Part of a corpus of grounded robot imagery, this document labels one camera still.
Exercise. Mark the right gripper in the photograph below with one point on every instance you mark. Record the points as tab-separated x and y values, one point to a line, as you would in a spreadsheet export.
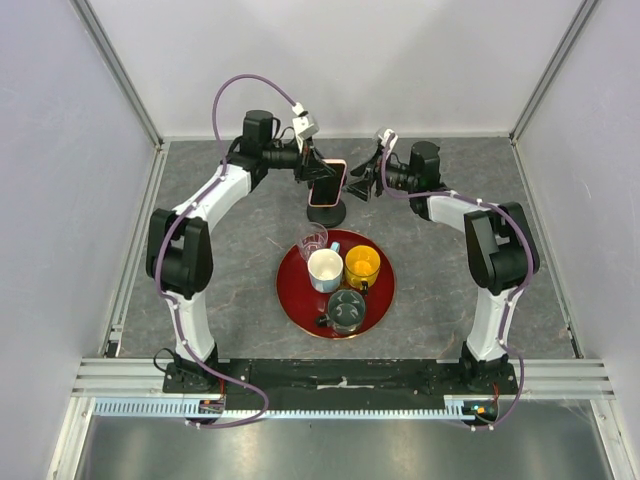
362	189

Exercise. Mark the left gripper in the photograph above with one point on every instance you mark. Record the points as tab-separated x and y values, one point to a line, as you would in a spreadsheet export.
312	165

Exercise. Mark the pink smartphone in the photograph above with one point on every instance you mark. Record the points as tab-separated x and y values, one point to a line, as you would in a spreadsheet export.
326	192

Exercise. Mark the black phone stand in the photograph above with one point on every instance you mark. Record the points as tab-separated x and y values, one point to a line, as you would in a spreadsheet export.
329	217

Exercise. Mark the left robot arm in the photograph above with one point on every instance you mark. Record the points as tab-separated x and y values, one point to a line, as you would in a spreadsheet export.
179	254

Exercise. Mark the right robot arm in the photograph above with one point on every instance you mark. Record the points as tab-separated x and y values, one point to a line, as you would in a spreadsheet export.
502	256

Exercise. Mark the clear glass cup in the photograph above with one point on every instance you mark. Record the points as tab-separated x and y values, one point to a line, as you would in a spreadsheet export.
311	236

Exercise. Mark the yellow cup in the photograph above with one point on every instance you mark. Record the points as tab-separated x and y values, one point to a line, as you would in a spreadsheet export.
362	265

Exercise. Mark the white mug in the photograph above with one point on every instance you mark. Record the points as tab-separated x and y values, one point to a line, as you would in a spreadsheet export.
325	268

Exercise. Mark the dark glass mug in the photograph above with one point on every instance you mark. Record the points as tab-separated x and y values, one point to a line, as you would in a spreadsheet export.
345	312

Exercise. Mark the round red tray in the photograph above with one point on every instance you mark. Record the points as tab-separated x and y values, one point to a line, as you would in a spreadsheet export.
303	305

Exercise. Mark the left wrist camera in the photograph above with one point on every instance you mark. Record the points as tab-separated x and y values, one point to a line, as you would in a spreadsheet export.
304	125

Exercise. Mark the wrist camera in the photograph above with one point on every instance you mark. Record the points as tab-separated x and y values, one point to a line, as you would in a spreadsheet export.
386	139
304	125

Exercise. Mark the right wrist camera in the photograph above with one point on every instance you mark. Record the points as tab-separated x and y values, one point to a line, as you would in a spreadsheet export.
386	139

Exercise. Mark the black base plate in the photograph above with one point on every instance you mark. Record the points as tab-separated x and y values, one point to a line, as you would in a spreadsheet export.
367	384

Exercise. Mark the cable duct rail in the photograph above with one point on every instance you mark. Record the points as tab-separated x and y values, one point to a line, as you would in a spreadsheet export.
196	409

